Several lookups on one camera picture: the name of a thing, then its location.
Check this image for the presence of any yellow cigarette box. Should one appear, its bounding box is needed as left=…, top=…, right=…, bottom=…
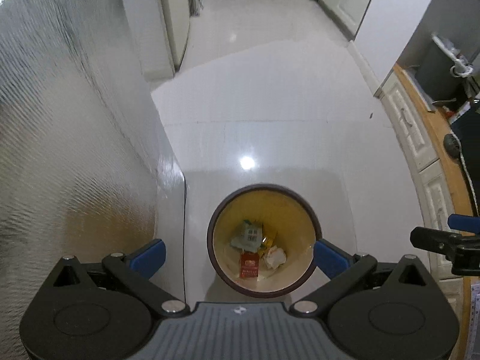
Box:
left=257, top=227, right=278, bottom=257

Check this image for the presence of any red cigarette pack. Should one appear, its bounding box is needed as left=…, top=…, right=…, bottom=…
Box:
left=239, top=252, right=260, bottom=279

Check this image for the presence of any white orange wrapper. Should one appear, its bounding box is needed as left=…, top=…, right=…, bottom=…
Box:
left=263, top=245, right=287, bottom=270

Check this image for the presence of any round brown waste basket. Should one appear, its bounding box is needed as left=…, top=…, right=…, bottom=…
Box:
left=206, top=184, right=322, bottom=298

